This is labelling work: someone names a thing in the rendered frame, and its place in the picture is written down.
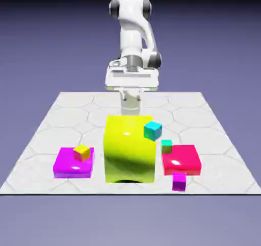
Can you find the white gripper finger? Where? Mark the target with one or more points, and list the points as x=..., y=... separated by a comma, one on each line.
x=124, y=96
x=138, y=96

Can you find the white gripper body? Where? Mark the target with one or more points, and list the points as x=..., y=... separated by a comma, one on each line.
x=131, y=81

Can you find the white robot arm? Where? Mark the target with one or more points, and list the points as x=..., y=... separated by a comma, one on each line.
x=130, y=21

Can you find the small cyan cube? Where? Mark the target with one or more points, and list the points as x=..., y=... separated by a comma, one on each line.
x=153, y=130

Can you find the small green cube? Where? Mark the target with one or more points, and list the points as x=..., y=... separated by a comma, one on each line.
x=166, y=147

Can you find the small yellow cube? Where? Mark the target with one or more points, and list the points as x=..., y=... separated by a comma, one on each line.
x=82, y=153

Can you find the small purple cube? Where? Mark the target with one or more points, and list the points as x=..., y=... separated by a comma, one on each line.
x=179, y=181

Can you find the large yellow box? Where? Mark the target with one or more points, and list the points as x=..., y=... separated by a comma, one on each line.
x=128, y=148

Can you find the large red box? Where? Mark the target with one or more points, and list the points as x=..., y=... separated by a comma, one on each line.
x=181, y=160

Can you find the large magenta box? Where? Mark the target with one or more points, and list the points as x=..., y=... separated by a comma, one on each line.
x=67, y=164

